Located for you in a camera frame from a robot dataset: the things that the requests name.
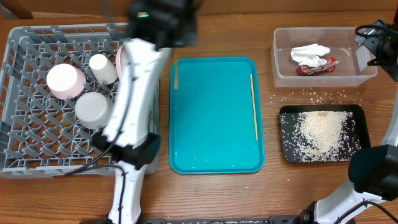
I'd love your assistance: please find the large white plate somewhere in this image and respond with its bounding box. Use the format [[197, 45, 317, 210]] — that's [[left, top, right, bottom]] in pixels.
[[115, 46, 125, 80]]

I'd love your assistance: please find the white cup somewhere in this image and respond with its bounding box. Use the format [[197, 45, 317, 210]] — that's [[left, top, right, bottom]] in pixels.
[[89, 54, 118, 85]]

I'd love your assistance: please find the grey bowl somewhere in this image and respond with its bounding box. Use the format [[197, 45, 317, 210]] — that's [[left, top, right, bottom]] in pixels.
[[75, 92, 113, 129]]

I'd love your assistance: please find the small pink plate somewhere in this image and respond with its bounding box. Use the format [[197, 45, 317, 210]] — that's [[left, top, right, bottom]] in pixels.
[[46, 63, 86, 100]]

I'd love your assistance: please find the white tissue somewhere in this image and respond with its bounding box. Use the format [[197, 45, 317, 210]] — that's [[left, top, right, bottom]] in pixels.
[[290, 44, 330, 67]]

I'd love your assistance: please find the red snack wrapper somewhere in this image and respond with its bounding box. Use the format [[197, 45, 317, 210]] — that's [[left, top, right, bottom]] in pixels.
[[296, 57, 339, 76]]

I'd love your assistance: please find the wooden chopstick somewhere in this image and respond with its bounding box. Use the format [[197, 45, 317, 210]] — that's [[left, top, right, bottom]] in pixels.
[[174, 60, 179, 90], [250, 74, 258, 141]]

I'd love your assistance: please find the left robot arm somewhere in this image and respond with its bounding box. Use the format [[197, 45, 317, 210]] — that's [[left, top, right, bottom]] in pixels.
[[92, 0, 201, 223]]

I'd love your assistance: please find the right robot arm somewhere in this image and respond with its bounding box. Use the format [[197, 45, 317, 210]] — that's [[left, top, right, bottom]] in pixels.
[[291, 19, 397, 223]]

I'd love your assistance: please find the grey dishwasher rack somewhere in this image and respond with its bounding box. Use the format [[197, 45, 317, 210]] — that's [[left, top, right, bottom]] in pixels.
[[1, 23, 160, 179]]

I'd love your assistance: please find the teal serving tray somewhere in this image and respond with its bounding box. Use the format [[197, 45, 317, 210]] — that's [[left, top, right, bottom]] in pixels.
[[169, 57, 266, 174]]

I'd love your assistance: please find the clear plastic bin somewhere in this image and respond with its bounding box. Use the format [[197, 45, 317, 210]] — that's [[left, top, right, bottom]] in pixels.
[[271, 27, 377, 88]]

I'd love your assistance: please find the black tray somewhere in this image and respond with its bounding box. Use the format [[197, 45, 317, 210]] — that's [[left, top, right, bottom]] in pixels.
[[279, 105, 371, 163]]

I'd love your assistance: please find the pile of spilled rice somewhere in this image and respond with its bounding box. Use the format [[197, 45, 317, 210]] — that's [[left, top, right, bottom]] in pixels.
[[267, 88, 370, 164]]

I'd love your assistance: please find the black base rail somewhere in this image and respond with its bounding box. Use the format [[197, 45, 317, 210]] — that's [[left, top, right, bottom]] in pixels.
[[140, 215, 299, 224]]

